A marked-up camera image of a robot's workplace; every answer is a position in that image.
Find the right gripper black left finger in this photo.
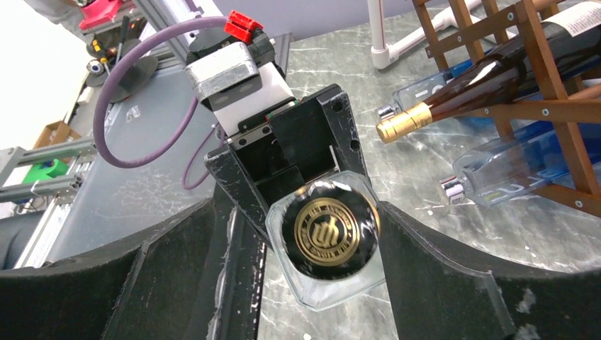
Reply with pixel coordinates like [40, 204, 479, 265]
[1, 190, 266, 339]

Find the clear bottle black cap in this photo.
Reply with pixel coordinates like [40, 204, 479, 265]
[265, 171, 385, 311]

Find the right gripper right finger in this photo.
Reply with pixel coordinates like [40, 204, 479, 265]
[378, 201, 600, 339]

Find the dark bottle gold foil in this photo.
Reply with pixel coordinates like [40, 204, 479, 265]
[376, 1, 600, 144]

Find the blue labelled clear bottle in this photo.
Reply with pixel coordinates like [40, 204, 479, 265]
[377, 60, 472, 120]

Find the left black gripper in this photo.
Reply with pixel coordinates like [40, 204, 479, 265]
[205, 84, 368, 244]

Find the brown wooden wine rack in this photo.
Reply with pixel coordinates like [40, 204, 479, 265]
[412, 0, 601, 219]

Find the white diagonal pole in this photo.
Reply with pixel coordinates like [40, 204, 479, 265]
[366, 0, 485, 70]

